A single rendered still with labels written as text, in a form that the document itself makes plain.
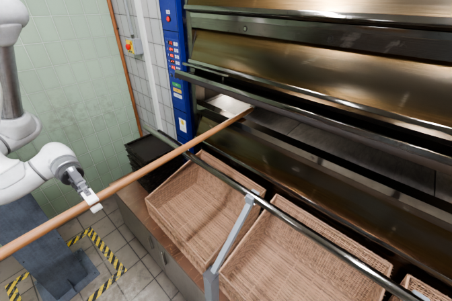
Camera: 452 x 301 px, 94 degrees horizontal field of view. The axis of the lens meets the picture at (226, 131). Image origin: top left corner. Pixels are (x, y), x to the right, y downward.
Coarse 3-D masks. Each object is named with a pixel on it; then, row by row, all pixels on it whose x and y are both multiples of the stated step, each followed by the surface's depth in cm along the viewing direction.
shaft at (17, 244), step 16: (240, 112) 121; (192, 144) 95; (160, 160) 85; (128, 176) 77; (112, 192) 72; (80, 208) 66; (48, 224) 60; (16, 240) 56; (32, 240) 58; (0, 256) 54
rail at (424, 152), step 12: (180, 72) 111; (216, 84) 97; (252, 96) 86; (288, 108) 77; (300, 108) 75; (324, 120) 70; (336, 120) 68; (360, 132) 64; (372, 132) 62; (396, 144) 59; (408, 144) 57; (432, 156) 54; (444, 156) 53
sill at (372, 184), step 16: (208, 112) 132; (224, 112) 127; (240, 128) 119; (256, 128) 112; (288, 144) 101; (304, 144) 100; (320, 160) 93; (336, 160) 91; (352, 176) 86; (368, 176) 83; (384, 176) 83; (384, 192) 80; (400, 192) 76; (416, 192) 76; (432, 208) 72; (448, 208) 70
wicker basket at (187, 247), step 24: (192, 168) 149; (168, 192) 141; (192, 192) 150; (216, 192) 147; (264, 192) 118; (168, 216) 134; (192, 216) 134; (216, 216) 134; (192, 240) 121; (216, 240) 121; (240, 240) 119; (192, 264) 110
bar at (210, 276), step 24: (168, 144) 102; (216, 168) 87; (240, 192) 78; (240, 216) 76; (288, 216) 68; (312, 240) 63; (216, 264) 74; (360, 264) 56; (216, 288) 77; (384, 288) 53
